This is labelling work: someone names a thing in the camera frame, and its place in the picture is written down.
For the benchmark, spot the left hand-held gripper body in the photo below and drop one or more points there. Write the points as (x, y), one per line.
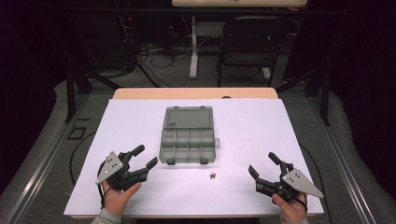
(109, 166)

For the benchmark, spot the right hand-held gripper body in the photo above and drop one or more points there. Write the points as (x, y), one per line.
(299, 182)

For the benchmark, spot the grey clear compartment organizer box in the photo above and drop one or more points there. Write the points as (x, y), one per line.
(186, 137)

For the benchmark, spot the person's right hand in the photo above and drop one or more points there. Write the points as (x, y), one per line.
(289, 210)

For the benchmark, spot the person's left hand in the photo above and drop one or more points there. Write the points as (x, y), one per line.
(116, 199)

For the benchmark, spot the short black tape strip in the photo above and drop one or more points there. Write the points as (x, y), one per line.
(83, 119)

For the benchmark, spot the black metal stand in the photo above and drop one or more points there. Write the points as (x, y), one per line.
(74, 84)
(323, 90)

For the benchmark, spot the white desk leg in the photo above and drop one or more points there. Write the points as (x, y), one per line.
(194, 49)

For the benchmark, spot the black folding chair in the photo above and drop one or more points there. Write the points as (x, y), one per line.
(252, 40)

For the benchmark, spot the aluminium floor rail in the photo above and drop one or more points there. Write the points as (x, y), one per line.
(46, 161)
(342, 161)

